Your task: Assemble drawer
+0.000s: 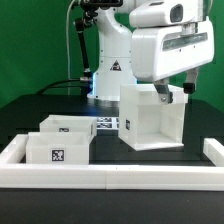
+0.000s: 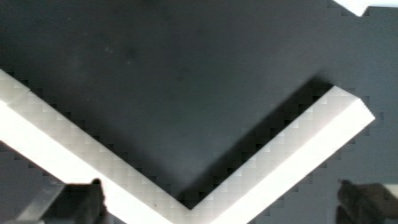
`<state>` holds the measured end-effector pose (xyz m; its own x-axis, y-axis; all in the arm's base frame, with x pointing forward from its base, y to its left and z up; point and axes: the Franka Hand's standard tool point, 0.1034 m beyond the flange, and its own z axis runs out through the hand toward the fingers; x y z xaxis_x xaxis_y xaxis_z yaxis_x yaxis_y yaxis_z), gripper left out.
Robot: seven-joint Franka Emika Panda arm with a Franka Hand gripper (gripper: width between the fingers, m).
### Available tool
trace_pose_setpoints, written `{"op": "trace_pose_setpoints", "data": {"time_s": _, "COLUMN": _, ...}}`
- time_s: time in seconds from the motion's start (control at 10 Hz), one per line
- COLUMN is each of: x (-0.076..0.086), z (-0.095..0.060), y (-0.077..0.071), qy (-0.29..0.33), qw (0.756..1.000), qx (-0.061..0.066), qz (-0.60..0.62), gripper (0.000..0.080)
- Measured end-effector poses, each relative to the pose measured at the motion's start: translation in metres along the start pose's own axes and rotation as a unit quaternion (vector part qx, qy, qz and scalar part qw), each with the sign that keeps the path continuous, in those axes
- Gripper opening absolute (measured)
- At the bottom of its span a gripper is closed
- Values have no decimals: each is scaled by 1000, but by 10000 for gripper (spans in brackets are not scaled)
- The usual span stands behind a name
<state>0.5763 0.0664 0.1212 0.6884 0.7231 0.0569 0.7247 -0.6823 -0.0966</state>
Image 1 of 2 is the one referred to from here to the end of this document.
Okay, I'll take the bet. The grey cable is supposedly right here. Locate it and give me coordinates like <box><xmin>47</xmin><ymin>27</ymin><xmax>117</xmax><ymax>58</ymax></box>
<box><xmin>65</xmin><ymin>0</ymin><xmax>78</xmax><ymax>96</ymax></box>

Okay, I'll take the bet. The white drawer cabinet box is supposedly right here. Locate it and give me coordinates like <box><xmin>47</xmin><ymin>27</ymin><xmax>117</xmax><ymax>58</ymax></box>
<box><xmin>118</xmin><ymin>84</ymin><xmax>188</xmax><ymax>151</ymax></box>

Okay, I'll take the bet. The white U-shaped frame wall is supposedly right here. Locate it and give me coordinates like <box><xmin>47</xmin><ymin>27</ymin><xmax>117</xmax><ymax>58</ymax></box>
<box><xmin>0</xmin><ymin>134</ymin><xmax>224</xmax><ymax>191</ymax></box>

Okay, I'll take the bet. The white drawer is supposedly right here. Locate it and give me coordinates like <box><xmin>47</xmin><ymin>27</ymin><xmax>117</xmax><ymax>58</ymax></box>
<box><xmin>26</xmin><ymin>132</ymin><xmax>89</xmax><ymax>165</ymax></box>
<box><xmin>39</xmin><ymin>115</ymin><xmax>97</xmax><ymax>137</ymax></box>

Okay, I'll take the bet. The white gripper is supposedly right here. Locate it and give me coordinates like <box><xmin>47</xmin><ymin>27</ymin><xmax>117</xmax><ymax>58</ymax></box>
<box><xmin>131</xmin><ymin>20</ymin><xmax>214</xmax><ymax>104</ymax></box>

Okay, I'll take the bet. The fiducial marker sheet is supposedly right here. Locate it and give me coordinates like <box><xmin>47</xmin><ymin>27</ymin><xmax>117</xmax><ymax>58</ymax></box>
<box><xmin>97</xmin><ymin>117</ymin><xmax>119</xmax><ymax>130</ymax></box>

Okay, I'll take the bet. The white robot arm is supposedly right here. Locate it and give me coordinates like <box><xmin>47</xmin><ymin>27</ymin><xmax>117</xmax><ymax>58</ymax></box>
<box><xmin>84</xmin><ymin>0</ymin><xmax>214</xmax><ymax>103</ymax></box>

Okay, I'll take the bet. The black cable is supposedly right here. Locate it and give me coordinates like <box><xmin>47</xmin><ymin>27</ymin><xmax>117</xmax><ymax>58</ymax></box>
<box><xmin>35</xmin><ymin>76</ymin><xmax>94</xmax><ymax>96</ymax></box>

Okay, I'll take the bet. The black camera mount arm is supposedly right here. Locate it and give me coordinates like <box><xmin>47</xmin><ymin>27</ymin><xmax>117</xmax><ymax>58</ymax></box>
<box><xmin>74</xmin><ymin>0</ymin><xmax>123</xmax><ymax>77</ymax></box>

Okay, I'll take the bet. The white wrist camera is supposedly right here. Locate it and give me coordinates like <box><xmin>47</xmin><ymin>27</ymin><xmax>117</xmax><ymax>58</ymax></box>
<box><xmin>129</xmin><ymin>0</ymin><xmax>203</xmax><ymax>28</ymax></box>

